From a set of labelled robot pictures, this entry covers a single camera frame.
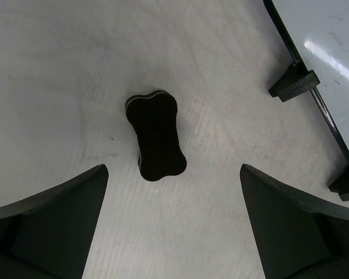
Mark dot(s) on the black bone-shaped eraser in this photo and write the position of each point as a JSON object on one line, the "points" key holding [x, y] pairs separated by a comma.
{"points": [[153, 118]]}

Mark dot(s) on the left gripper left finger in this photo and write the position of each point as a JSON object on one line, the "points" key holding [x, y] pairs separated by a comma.
{"points": [[49, 234]]}

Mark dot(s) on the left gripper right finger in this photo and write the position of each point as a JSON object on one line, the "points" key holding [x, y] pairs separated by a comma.
{"points": [[298, 235]]}

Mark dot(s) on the whiteboard foot black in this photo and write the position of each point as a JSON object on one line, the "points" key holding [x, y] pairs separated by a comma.
{"points": [[294, 82], [341, 185]]}

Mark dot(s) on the right whiteboard foot black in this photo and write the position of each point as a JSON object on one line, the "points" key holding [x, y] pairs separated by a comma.
{"points": [[341, 185]]}

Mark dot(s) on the left whiteboard foot black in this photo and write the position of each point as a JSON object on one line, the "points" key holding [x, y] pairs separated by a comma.
{"points": [[294, 82]]}

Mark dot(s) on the white whiteboard black frame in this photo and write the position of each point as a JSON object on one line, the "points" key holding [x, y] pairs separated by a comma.
{"points": [[316, 33]]}

